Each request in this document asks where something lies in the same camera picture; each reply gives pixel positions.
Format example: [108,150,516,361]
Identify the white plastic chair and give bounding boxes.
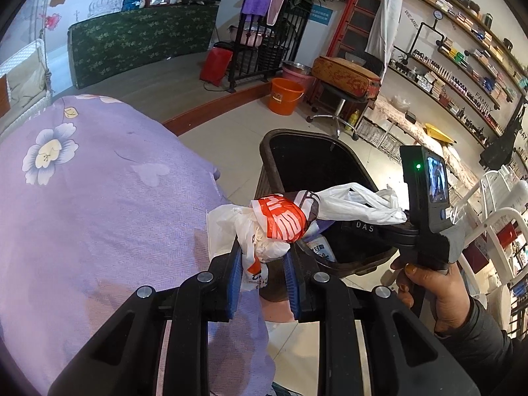
[449,169,528,339]

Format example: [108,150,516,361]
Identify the black tower figure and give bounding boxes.
[480,103,528,170]

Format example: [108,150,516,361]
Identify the white hanging coat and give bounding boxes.
[367,0,407,64]

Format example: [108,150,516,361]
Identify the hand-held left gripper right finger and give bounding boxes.
[282,247,471,396]

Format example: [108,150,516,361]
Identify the white wicker swing chair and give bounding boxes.
[0,39,54,141]

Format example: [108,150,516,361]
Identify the black trash bin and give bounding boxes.
[258,129,399,302]

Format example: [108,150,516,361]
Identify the red bag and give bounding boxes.
[200,46,232,87]

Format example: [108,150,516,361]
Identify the yellow tray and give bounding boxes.
[424,123,456,144]

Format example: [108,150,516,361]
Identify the orange bucket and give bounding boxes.
[267,78,306,116]

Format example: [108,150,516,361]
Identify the pink basin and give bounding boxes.
[281,61,316,91]

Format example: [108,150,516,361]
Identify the purple floral cloth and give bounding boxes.
[0,94,277,396]

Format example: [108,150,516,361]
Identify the black metal rack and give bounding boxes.
[226,8,310,91]

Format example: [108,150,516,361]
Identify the white basket shelf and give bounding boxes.
[355,95,458,166]

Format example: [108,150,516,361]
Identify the person's right forearm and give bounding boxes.
[431,297,528,396]

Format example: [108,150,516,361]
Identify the swivel stool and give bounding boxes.
[307,82,372,141]

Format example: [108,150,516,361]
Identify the green floral mattress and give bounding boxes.
[67,3,219,90]

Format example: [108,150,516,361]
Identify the wall shelves with products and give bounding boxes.
[388,0,528,149]

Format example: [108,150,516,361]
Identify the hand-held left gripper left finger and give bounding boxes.
[47,249,244,396]

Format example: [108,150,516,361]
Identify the pink towel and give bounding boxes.
[266,0,288,26]

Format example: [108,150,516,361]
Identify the brown patterned cushion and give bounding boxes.
[311,55,382,102]

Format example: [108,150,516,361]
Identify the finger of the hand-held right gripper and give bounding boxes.
[316,218,352,243]

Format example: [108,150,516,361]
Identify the red ladder shelf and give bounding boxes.
[330,0,397,64]

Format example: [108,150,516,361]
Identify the person's right hand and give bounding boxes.
[390,256,473,337]

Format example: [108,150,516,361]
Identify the white plastic bag orange print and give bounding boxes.
[205,182,409,293]

